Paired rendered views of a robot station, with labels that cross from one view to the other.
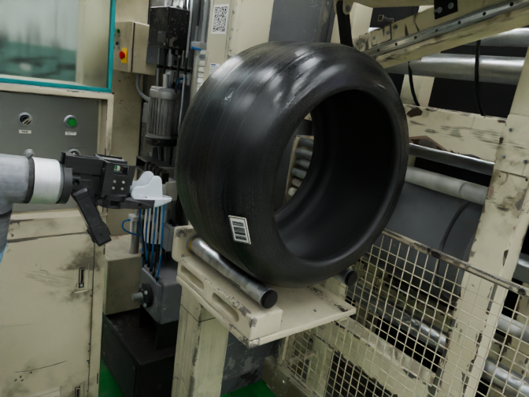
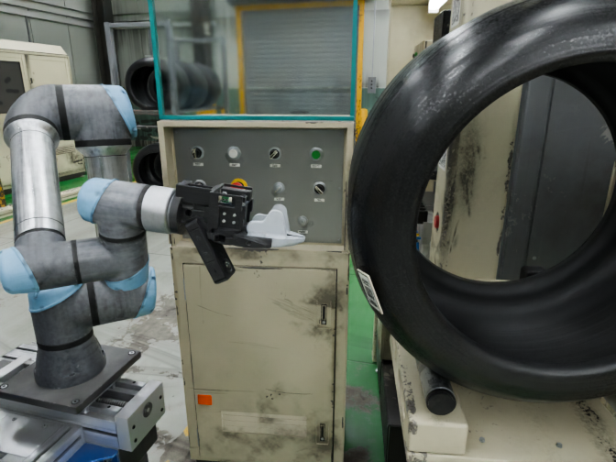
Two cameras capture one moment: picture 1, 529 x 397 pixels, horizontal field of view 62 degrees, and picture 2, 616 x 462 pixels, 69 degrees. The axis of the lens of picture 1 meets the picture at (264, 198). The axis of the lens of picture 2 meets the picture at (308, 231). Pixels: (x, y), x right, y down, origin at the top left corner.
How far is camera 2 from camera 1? 0.47 m
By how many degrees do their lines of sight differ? 44
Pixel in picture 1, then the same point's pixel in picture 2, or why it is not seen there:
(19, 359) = (269, 379)
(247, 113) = (377, 125)
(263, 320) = (430, 430)
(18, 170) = (129, 197)
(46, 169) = (154, 198)
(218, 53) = not seen: hidden behind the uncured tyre
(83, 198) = (194, 230)
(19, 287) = (268, 312)
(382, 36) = not seen: outside the picture
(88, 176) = (202, 207)
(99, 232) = (213, 269)
